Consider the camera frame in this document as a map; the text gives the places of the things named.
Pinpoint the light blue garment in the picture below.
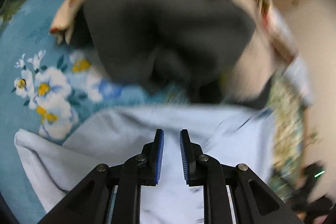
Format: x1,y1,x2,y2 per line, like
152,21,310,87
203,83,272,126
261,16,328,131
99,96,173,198
14,103,276,224

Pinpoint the blue floral bed blanket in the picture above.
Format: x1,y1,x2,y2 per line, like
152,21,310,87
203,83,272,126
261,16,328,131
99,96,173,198
1,0,187,223

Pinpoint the dark grey beige garment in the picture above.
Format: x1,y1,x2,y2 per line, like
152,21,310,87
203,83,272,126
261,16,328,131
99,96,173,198
71,0,276,109

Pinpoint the cream door with red sticker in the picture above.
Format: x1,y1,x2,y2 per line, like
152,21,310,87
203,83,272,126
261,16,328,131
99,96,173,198
273,0,335,198

